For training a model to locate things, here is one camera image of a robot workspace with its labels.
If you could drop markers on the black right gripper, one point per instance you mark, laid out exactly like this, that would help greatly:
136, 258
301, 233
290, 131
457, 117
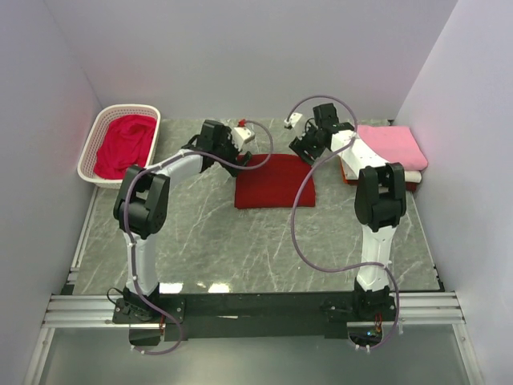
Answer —
300, 146

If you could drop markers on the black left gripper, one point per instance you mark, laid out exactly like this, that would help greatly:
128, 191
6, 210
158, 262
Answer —
244, 160

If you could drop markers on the dark red t shirt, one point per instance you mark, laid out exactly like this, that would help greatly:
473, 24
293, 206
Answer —
274, 185

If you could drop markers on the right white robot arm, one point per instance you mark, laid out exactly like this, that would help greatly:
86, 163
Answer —
379, 203

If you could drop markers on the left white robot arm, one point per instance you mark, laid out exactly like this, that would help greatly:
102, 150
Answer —
141, 206

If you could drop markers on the folded white t shirt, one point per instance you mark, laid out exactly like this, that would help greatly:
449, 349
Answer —
410, 176

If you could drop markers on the folded pink t shirt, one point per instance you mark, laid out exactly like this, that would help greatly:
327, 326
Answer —
396, 144

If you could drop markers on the crimson t shirt in basket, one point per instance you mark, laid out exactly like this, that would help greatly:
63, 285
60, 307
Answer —
127, 142

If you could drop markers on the white plastic laundry basket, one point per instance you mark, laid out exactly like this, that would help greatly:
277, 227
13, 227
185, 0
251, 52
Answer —
95, 139

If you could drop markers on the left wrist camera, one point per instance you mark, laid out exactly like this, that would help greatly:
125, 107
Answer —
241, 134

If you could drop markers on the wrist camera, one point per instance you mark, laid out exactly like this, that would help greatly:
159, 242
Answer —
241, 134
293, 120

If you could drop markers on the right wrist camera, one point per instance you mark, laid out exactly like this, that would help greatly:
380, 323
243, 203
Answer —
293, 120

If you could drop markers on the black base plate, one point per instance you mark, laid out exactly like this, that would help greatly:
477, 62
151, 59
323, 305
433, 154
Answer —
326, 314

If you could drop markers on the aluminium rail frame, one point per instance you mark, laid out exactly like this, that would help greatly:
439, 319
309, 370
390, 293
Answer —
95, 311

